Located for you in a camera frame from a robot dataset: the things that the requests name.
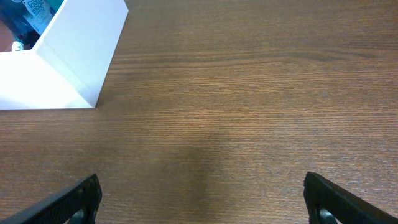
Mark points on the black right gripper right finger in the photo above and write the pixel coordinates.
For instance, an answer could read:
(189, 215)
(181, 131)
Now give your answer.
(329, 203)

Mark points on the blue mouthwash bottle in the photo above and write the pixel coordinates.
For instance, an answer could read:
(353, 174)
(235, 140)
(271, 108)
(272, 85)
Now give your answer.
(28, 19)

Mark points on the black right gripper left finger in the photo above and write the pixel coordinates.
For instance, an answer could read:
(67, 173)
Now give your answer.
(78, 203)

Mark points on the teal white toothpaste tube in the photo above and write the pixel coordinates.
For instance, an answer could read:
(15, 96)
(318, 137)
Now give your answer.
(17, 46)

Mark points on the white cardboard box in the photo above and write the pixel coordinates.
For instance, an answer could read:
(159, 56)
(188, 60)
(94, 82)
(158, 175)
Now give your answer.
(67, 66)

